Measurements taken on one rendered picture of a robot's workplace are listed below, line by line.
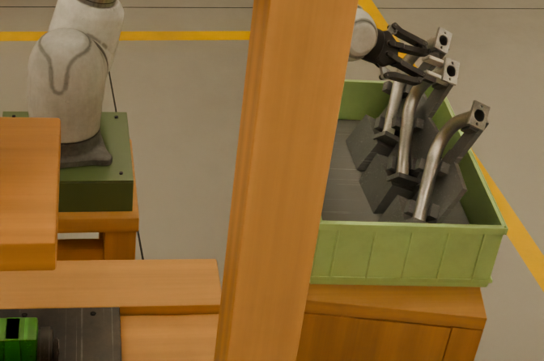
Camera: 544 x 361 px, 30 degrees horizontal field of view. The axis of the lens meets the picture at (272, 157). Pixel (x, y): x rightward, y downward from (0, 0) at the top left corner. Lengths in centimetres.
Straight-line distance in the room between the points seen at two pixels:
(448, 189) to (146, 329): 73
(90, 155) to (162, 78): 225
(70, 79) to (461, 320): 98
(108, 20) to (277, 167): 126
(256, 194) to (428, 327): 118
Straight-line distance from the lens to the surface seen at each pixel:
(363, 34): 195
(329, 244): 216
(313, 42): 103
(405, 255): 222
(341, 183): 245
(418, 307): 223
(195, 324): 197
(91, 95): 220
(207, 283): 203
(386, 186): 235
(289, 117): 107
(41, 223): 112
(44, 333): 155
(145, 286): 201
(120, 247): 231
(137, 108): 427
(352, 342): 227
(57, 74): 217
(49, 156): 123
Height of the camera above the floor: 223
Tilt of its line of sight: 34 degrees down
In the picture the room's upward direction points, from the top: 8 degrees clockwise
